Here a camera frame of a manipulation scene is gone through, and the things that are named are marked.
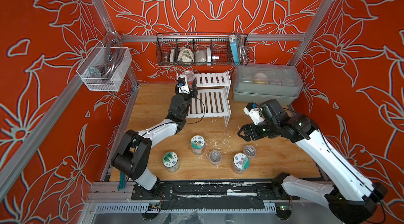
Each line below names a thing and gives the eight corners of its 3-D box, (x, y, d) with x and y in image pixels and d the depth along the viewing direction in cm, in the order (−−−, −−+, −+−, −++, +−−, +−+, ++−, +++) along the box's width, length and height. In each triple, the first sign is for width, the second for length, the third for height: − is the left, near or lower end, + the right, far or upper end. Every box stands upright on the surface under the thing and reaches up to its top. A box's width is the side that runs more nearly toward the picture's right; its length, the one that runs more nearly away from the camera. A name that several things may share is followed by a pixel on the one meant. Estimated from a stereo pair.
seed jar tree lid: (164, 172, 80) (161, 168, 74) (166, 157, 85) (163, 151, 79) (179, 172, 80) (177, 168, 74) (180, 157, 85) (179, 151, 79)
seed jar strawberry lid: (191, 155, 87) (190, 149, 80) (191, 141, 92) (190, 134, 85) (205, 155, 86) (205, 149, 80) (205, 141, 92) (205, 134, 85)
